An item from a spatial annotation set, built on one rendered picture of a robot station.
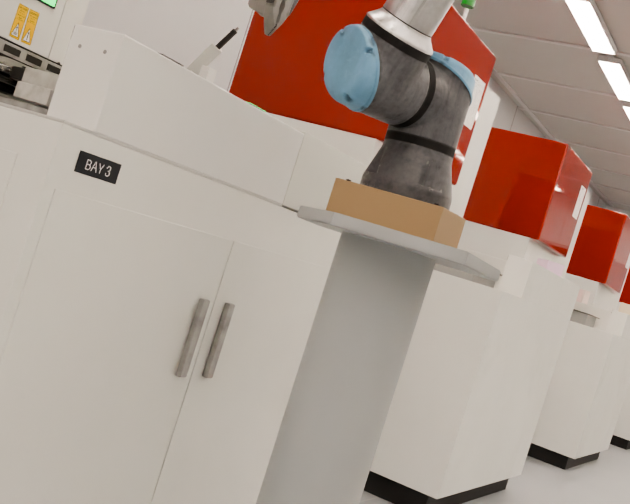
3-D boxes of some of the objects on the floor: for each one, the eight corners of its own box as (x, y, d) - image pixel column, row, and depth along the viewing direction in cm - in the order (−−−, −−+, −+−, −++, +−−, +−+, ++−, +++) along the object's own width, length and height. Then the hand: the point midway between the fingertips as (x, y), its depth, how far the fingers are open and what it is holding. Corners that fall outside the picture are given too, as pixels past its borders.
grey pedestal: (474, 764, 162) (618, 308, 162) (415, 905, 120) (609, 291, 120) (218, 638, 179) (348, 226, 179) (90, 722, 138) (259, 187, 138)
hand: (272, 28), depth 166 cm, fingers closed
